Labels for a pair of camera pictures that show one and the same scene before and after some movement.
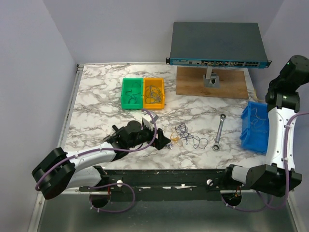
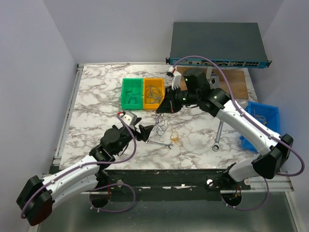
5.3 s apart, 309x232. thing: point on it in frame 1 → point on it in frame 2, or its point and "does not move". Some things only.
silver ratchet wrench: [216, 146] does not move
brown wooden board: [189, 81] does not move
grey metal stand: [212, 80] does not move
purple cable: [183, 131] → [161, 125]
